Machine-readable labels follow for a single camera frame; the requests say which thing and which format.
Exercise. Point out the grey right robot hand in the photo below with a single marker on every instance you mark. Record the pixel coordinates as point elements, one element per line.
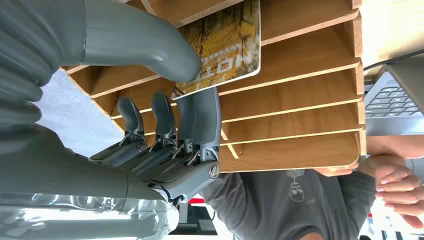
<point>165,49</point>

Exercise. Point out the person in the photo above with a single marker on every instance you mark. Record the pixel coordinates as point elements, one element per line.
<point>281,205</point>

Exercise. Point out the wooden slotted card rack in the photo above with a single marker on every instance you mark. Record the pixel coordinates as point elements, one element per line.
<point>291,109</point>

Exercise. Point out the grey laptop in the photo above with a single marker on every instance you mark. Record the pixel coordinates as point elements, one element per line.
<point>391,106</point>

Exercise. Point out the ribbed grey right arm sleeve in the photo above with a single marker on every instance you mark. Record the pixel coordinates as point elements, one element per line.
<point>23,59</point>

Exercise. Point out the black monitor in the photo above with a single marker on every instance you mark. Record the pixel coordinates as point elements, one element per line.
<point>195,220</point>

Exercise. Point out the clear plastic film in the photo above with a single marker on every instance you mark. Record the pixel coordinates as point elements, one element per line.
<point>86,218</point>

